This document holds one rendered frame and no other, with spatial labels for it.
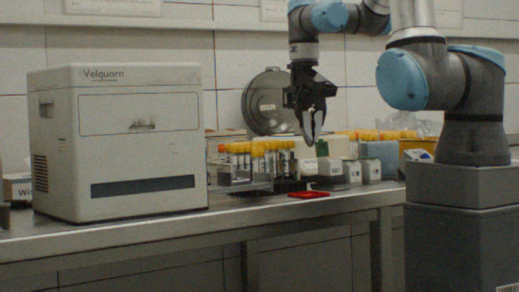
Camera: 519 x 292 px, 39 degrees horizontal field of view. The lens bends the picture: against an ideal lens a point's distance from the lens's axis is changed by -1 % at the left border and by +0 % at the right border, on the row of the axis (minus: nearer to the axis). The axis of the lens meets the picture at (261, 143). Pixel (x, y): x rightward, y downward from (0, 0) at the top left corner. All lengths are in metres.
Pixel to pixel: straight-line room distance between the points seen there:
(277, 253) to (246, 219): 0.91
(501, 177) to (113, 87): 0.75
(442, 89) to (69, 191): 0.72
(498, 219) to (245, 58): 1.12
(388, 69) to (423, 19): 0.11
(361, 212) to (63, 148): 0.71
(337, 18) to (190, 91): 0.43
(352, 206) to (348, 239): 0.92
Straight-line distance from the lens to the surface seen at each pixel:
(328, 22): 1.71
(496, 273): 1.47
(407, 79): 1.37
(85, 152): 1.39
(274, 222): 1.55
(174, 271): 2.22
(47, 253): 1.34
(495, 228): 1.45
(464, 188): 1.45
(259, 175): 1.64
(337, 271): 2.58
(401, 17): 1.44
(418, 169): 1.52
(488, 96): 1.49
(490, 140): 1.48
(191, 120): 1.48
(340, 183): 1.77
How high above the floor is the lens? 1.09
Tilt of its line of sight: 3 degrees down
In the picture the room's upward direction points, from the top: 2 degrees counter-clockwise
